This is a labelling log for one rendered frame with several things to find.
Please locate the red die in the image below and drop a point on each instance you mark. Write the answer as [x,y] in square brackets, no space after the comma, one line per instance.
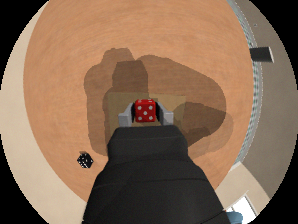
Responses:
[145,110]

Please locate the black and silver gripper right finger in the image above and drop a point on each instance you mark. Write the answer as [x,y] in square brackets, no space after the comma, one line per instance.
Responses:
[165,117]

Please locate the black die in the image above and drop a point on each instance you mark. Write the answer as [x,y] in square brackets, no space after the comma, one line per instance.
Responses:
[85,160]

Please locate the tan square mat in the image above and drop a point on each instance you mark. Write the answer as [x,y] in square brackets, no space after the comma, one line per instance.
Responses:
[118,102]

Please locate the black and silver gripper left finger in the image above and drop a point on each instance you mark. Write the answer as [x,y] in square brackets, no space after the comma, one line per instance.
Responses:
[127,118]

